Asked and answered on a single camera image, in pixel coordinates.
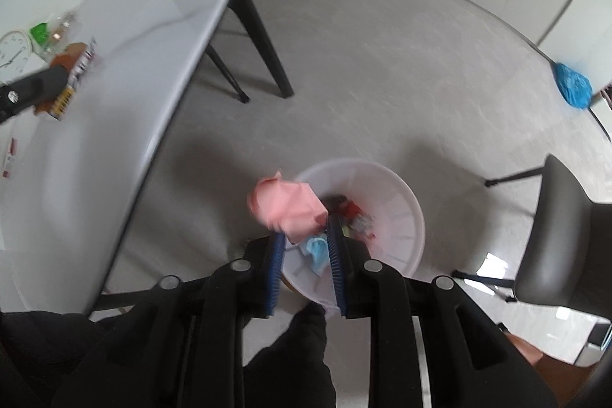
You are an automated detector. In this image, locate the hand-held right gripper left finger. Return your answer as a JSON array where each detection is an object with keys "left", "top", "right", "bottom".
[{"left": 50, "top": 232, "right": 288, "bottom": 408}]

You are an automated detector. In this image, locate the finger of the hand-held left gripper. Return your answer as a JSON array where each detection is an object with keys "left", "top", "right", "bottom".
[{"left": 0, "top": 68, "right": 68, "bottom": 125}]

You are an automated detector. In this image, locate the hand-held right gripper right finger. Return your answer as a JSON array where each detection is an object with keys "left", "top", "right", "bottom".
[{"left": 326, "top": 213, "right": 559, "bottom": 408}]

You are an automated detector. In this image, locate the light blue face mask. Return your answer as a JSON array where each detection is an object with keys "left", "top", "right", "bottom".
[{"left": 299, "top": 236, "right": 332, "bottom": 278}]

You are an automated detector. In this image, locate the brown cardboard snack box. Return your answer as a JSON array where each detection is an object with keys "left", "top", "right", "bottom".
[{"left": 36, "top": 37, "right": 99, "bottom": 122}]

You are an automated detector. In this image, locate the pink paper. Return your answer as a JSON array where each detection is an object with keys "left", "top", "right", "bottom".
[{"left": 247, "top": 169, "right": 330, "bottom": 244}]

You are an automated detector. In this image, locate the white slotted waste basket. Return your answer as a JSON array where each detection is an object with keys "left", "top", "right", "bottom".
[{"left": 280, "top": 157, "right": 425, "bottom": 304}]

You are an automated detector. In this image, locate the white round clock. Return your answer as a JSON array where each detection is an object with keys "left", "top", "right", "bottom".
[{"left": 0, "top": 30, "right": 33, "bottom": 74}]

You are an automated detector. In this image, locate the grey crumpled paper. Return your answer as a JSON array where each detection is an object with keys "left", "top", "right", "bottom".
[{"left": 351, "top": 215, "right": 378, "bottom": 241}]

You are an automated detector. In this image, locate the green wrapper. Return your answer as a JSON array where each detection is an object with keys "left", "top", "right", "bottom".
[{"left": 29, "top": 22, "right": 51, "bottom": 46}]

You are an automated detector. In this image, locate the clear plastic bottle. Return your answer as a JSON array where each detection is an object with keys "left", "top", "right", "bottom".
[{"left": 41, "top": 10, "right": 82, "bottom": 55}]

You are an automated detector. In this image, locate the small red white packet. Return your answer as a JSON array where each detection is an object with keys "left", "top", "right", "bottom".
[{"left": 1, "top": 138, "right": 20, "bottom": 178}]

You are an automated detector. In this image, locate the white oval table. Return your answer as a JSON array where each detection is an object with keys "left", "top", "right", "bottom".
[{"left": 0, "top": 0, "right": 293, "bottom": 318}]

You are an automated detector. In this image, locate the white paper sheet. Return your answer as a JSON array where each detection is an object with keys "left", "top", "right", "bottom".
[{"left": 480, "top": 252, "right": 508, "bottom": 283}]

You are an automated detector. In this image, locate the grey chair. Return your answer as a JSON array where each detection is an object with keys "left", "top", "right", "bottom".
[{"left": 452, "top": 154, "right": 612, "bottom": 318}]

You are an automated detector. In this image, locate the blue plastic bag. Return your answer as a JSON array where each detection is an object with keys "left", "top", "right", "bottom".
[{"left": 553, "top": 63, "right": 594, "bottom": 110}]

